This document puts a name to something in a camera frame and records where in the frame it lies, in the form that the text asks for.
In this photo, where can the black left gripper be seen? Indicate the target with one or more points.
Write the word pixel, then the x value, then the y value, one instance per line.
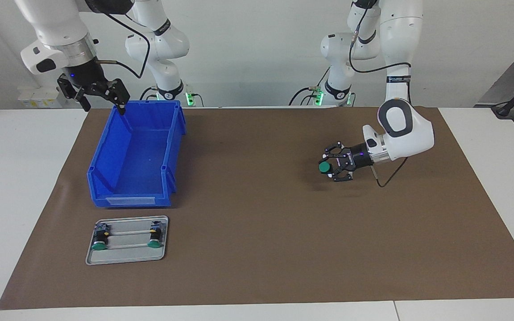
pixel 355 158

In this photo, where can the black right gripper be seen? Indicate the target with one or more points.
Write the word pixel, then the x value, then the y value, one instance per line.
pixel 83 82

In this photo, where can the green push button switch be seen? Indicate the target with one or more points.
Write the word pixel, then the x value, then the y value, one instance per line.
pixel 325 167
pixel 101 238
pixel 155 235

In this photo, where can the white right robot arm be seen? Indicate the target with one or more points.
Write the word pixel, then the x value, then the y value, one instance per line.
pixel 56 22

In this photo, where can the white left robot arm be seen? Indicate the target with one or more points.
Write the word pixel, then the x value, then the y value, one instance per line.
pixel 408 133

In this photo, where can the blue plastic storage bin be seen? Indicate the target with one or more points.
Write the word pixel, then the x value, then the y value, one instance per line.
pixel 136 156

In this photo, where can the brown table mat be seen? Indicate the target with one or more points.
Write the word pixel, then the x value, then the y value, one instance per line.
pixel 283 245

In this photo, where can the thin metal rod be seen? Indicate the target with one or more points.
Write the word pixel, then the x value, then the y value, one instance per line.
pixel 127 232
pixel 127 245

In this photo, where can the silver metal tray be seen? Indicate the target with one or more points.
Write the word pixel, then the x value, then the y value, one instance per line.
pixel 127 258

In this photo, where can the white wall box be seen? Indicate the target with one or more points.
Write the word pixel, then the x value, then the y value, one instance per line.
pixel 34 101

